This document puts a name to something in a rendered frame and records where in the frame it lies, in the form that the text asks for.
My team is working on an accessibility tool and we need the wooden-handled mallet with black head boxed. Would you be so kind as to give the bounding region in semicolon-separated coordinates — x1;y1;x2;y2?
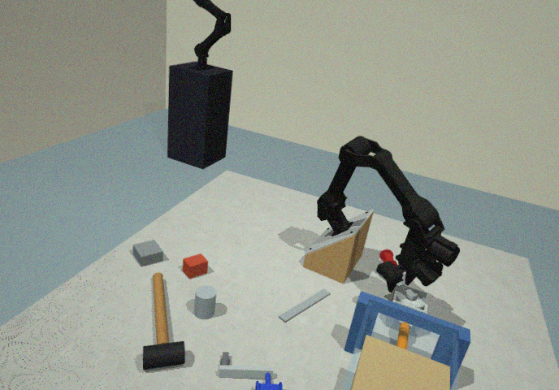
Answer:
143;273;185;370

